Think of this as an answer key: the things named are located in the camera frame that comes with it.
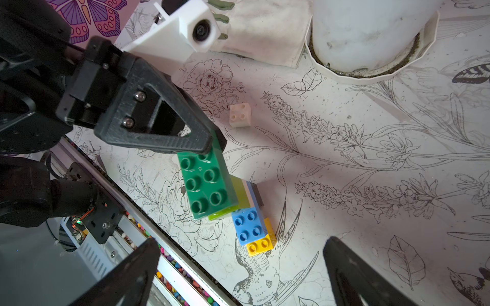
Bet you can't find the black lego brick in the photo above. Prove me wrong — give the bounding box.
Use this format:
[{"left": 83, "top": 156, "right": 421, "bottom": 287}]
[{"left": 251, "top": 183, "right": 264, "bottom": 208}]

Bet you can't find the lime lego brick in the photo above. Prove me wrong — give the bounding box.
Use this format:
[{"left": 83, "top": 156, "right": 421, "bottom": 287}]
[{"left": 208, "top": 175, "right": 252, "bottom": 221}]

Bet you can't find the yellow lego brick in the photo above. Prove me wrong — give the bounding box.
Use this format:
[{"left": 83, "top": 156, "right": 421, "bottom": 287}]
[{"left": 246, "top": 218, "right": 277, "bottom": 257}]

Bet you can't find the blue lego brick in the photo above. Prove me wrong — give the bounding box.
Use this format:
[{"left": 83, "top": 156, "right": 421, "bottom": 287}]
[{"left": 232, "top": 180, "right": 268, "bottom": 246}]

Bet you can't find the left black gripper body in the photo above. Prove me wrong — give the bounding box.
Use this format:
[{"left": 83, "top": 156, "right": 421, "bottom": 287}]
[{"left": 1, "top": 1, "right": 126, "bottom": 155}]

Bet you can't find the left wrist camera white housing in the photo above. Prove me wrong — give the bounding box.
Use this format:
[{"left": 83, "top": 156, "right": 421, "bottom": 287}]
[{"left": 122, "top": 0, "right": 221, "bottom": 75}]

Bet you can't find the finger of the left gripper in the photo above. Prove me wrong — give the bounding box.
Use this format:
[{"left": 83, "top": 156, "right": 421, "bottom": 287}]
[
  {"left": 94, "top": 59, "right": 190, "bottom": 154},
  {"left": 168, "top": 77, "right": 227, "bottom": 153}
]

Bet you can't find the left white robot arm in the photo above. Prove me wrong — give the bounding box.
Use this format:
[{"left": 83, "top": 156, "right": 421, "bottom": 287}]
[{"left": 1, "top": 1, "right": 227, "bottom": 228}]

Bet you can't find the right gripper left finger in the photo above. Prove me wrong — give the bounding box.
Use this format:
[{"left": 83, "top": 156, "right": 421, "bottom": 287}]
[{"left": 71, "top": 238, "right": 160, "bottom": 305}]

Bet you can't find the potted green plant white pot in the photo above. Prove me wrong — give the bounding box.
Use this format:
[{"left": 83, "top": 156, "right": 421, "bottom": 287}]
[{"left": 305, "top": 1, "right": 442, "bottom": 85}]

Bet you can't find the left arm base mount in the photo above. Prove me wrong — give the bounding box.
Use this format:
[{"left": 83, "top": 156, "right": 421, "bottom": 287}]
[{"left": 67, "top": 163, "right": 125, "bottom": 245}]

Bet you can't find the dark green lego brick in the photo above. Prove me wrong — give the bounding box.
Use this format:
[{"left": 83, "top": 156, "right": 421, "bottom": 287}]
[{"left": 177, "top": 138, "right": 239, "bottom": 220}]

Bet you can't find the beige gardening glove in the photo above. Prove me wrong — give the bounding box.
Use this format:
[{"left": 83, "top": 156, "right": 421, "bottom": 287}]
[{"left": 206, "top": 1, "right": 312, "bottom": 68}]

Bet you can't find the white lego brick upper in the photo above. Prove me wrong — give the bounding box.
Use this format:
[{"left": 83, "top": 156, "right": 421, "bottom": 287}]
[{"left": 229, "top": 103, "right": 251, "bottom": 128}]

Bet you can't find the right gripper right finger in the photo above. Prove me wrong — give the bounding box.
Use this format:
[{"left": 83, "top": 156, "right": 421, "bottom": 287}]
[{"left": 323, "top": 237, "right": 415, "bottom": 306}]

